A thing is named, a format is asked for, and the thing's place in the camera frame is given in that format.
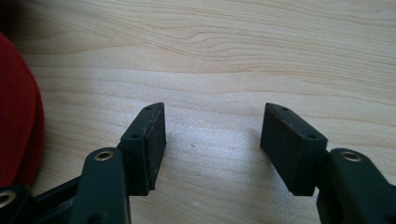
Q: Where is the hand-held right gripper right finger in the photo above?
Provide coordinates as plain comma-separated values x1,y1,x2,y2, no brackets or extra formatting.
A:
260,103,329,197

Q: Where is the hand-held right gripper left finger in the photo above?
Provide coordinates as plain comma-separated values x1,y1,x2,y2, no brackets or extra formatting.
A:
117,102,167,197

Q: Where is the red cloth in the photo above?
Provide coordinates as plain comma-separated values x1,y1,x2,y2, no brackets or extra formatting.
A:
0,32,46,189

